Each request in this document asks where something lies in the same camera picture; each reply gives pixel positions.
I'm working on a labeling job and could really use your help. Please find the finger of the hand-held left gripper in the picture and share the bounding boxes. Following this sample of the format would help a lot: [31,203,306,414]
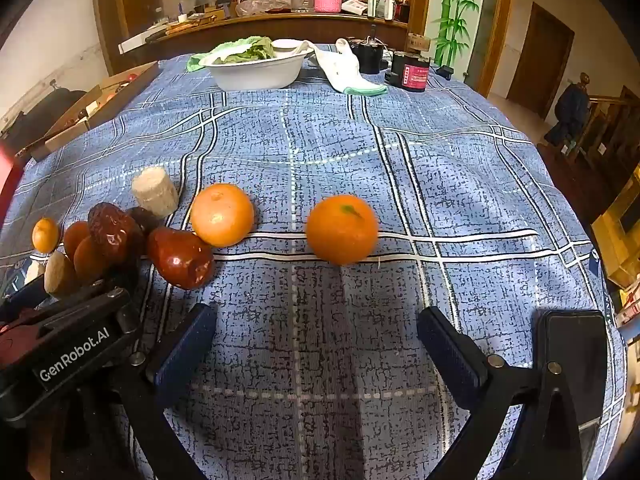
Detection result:
[42,285,132,333]
[0,274,48,318]

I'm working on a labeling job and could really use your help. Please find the bamboo print panel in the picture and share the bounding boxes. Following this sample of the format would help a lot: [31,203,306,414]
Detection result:
[432,0,483,68]

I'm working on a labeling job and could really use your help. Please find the blue plaid tablecloth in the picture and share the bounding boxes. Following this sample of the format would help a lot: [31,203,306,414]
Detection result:
[0,42,628,480]

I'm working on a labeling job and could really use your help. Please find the wooden door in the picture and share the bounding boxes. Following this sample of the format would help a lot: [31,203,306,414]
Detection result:
[507,2,575,121]

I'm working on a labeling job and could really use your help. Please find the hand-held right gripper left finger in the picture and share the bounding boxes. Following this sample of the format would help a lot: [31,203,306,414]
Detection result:
[50,303,217,480]

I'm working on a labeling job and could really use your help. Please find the wrinkled dark red date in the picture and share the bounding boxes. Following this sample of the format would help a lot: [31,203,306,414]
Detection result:
[88,202,143,264]

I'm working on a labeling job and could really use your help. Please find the yellow box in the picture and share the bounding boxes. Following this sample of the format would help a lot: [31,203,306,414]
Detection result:
[590,165,640,281]

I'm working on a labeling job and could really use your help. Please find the small white dish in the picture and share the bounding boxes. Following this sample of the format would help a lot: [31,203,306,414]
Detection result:
[272,39,313,58]

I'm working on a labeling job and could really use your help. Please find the wood-framed mirror cabinet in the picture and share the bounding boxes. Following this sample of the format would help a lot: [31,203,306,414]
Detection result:
[92,0,435,76]

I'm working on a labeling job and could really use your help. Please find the wooden railing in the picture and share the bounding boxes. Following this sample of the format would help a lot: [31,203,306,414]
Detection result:
[570,85,640,181]

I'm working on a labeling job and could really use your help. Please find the peeled sugarcane piece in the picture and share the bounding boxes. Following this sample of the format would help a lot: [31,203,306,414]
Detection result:
[131,166,180,218]
[44,251,78,297]
[22,260,47,285]

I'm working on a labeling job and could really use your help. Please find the black smartphone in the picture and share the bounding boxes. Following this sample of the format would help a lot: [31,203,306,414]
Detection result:
[536,310,608,461]

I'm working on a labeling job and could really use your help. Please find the long white flat box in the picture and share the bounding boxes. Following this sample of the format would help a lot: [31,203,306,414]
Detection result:
[118,30,166,53]

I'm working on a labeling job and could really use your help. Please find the dark brown date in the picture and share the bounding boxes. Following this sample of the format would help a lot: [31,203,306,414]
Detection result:
[125,206,161,236]

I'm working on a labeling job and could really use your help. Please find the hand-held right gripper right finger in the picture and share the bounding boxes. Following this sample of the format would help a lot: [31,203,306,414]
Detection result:
[417,306,583,480]

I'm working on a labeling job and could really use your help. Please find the clear plastic bag on counter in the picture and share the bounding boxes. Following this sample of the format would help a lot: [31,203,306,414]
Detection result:
[235,0,292,17]

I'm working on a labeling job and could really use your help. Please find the small orange kumquat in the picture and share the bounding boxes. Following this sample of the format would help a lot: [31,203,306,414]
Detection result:
[73,236,113,283]
[63,220,92,261]
[32,217,61,254]

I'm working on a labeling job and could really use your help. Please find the black jar with red label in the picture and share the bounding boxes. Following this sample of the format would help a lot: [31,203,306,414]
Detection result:
[390,50,432,93]

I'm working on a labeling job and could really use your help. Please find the cardboard box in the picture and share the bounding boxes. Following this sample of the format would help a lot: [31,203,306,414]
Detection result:
[0,60,161,163]

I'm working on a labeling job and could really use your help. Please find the glossy red date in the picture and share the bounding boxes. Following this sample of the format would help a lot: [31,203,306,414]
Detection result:
[146,226,215,291]

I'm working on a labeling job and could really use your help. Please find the white bowl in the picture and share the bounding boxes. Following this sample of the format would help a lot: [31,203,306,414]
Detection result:
[199,47,306,92]

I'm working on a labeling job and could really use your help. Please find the green cabbage leaves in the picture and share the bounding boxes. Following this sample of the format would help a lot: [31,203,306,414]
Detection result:
[210,35,275,65]

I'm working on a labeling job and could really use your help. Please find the white towel with green edge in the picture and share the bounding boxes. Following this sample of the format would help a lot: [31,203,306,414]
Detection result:
[305,38,389,97]

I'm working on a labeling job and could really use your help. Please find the orange tangerine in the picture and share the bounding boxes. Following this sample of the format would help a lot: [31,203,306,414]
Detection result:
[190,183,256,248]
[305,195,379,266]

